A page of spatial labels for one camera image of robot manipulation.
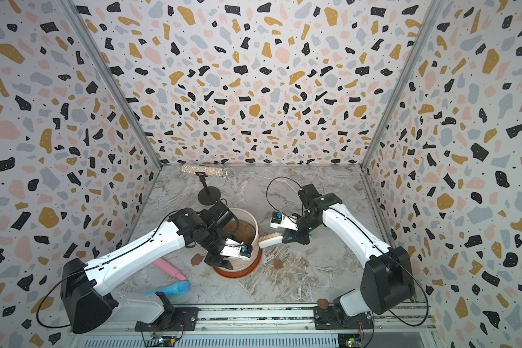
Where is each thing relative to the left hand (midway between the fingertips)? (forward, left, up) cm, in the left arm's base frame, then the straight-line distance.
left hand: (236, 254), depth 74 cm
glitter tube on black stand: (+36, +19, -13) cm, 43 cm away
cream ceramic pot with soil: (+11, -3, -4) cm, 12 cm away
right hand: (+7, -17, -2) cm, 19 cm away
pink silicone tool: (0, +27, -13) cm, 30 cm away
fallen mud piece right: (+2, -14, -16) cm, 22 cm away
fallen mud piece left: (+4, +19, -15) cm, 24 cm away
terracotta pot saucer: (-2, +1, -15) cm, 15 cm away
